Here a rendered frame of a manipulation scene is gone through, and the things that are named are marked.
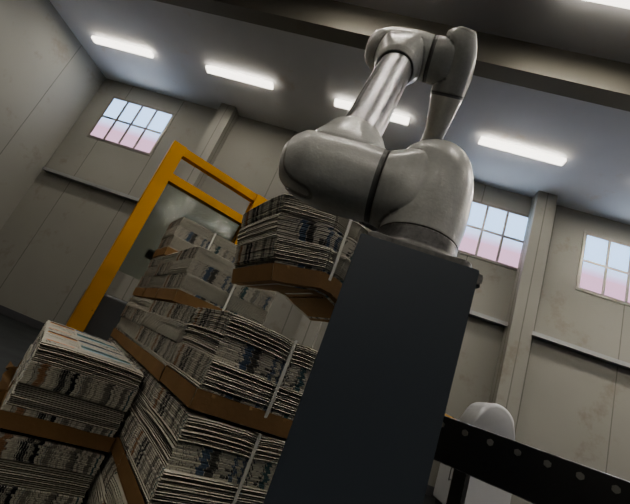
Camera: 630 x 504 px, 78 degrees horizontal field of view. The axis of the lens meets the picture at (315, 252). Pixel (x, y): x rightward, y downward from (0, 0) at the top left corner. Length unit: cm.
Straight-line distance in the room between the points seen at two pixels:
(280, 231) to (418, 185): 38
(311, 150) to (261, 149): 681
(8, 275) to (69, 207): 150
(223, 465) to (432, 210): 71
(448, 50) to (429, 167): 59
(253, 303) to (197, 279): 25
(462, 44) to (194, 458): 125
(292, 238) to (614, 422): 655
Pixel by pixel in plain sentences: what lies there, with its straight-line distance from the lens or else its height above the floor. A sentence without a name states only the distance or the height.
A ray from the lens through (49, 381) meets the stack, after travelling 129.
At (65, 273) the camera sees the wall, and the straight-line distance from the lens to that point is 786.
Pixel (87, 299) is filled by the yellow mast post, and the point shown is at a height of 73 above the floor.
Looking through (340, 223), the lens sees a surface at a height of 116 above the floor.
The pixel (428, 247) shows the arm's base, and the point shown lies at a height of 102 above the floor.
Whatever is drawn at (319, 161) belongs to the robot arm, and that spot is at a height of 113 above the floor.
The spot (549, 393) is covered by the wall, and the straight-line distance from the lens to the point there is 680.
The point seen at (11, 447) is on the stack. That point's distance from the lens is 132.
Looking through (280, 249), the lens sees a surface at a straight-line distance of 95.
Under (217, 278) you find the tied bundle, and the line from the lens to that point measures 152.
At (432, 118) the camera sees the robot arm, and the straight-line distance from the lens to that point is 131.
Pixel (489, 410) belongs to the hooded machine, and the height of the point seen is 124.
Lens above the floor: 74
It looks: 18 degrees up
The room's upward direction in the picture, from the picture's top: 22 degrees clockwise
